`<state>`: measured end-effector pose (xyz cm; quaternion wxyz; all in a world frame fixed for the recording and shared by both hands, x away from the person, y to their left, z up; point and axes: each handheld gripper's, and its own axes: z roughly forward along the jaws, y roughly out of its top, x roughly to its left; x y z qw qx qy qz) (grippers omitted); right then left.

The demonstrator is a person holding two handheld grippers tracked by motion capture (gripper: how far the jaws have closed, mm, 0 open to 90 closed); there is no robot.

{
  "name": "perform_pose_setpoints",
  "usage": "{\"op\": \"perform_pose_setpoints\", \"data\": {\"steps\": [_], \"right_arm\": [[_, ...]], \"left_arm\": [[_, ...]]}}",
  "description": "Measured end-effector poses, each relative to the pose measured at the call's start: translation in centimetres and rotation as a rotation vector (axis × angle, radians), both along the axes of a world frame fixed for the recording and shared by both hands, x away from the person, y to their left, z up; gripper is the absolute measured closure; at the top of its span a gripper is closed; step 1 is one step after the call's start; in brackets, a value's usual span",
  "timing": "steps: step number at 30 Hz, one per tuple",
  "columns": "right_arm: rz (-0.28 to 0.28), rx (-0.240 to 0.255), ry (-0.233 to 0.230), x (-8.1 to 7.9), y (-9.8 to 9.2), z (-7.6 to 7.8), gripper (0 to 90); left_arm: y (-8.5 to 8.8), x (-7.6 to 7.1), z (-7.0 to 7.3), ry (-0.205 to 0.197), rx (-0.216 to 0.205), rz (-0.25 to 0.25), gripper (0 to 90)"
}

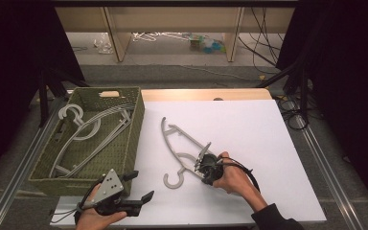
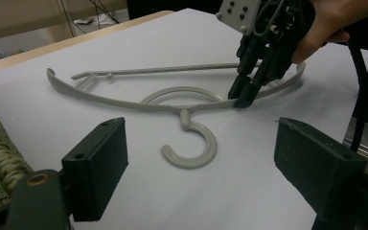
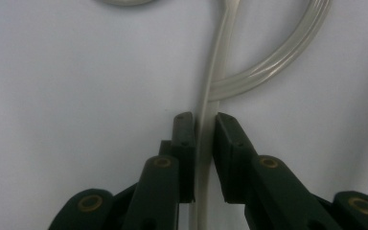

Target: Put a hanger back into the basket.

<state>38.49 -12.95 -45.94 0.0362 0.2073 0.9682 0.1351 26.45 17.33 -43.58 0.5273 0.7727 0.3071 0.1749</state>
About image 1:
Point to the white paper sheet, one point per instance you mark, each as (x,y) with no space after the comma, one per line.
(262,127)

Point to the bundle of white hangers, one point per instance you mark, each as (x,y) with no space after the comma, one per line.
(143,36)

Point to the black frame bar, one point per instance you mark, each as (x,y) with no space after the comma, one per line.
(172,3)

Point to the person's left hand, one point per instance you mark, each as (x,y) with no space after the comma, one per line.
(91,222)

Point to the aluminium rail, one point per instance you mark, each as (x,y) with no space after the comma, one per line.
(24,166)
(327,175)

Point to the black stand legs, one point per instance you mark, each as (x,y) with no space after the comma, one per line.
(304,96)
(43,102)

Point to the person's right hand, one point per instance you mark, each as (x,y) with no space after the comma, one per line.
(236,180)

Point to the green woven basket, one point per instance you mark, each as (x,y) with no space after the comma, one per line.
(115,150)

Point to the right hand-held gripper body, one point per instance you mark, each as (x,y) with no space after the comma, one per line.
(211,169)

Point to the grey plastic clothes hanger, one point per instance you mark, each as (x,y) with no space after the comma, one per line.
(76,108)
(102,145)
(188,137)

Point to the clear plastic bag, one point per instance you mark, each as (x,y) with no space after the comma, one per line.
(103,44)

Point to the beige wooden desk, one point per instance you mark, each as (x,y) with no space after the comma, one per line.
(172,19)

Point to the colourful plastic items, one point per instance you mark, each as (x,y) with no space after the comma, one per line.
(209,44)

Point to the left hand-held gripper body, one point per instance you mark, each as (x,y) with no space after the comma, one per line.
(108,188)

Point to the black curtain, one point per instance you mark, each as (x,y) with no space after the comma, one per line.
(348,80)
(12,64)

